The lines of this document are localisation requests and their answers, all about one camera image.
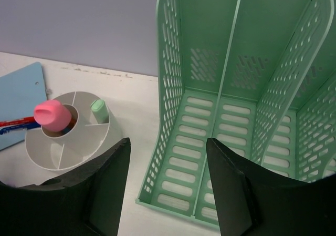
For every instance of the white round desk organizer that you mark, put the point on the white round desk organizer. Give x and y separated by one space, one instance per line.
87 140

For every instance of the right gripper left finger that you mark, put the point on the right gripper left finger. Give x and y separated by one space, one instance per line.
86 200

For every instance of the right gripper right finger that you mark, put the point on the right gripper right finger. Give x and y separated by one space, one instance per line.
252 200

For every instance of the green file rack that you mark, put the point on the green file rack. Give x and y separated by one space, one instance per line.
259 76

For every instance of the pink glue bottle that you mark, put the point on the pink glue bottle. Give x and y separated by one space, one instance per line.
53 116

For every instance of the green highlighter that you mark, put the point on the green highlighter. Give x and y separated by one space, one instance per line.
100 111

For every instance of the blue clipboard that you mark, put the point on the blue clipboard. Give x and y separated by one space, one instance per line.
21 91

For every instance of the blue pen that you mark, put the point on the blue pen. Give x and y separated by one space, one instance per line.
27 126

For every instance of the red pen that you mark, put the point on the red pen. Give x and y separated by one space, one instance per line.
17 121

